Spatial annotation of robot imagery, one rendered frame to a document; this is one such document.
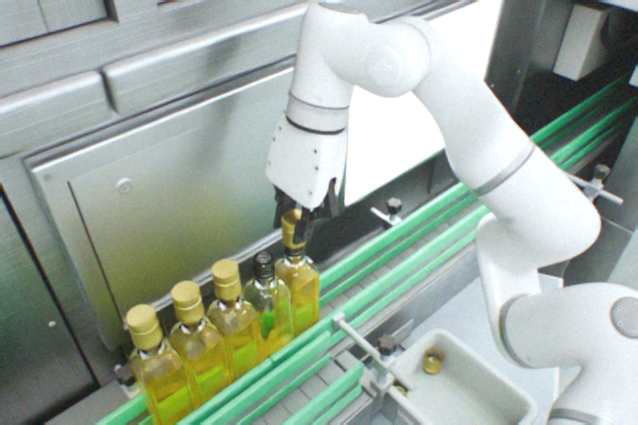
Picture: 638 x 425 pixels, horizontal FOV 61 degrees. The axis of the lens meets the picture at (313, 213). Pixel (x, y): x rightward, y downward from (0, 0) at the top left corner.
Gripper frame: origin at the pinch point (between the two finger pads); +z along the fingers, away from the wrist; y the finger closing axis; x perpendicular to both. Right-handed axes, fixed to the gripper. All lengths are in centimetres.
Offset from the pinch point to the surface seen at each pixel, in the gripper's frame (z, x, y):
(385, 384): 24.3, 11.1, 16.0
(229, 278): 4.1, -11.5, 2.0
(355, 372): 19.9, 5.0, 13.8
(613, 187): 8, 94, 14
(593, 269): 34, 101, 18
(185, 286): 5.0, -16.4, -0.2
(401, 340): 33.6, 30.8, 6.5
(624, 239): 20, 97, 21
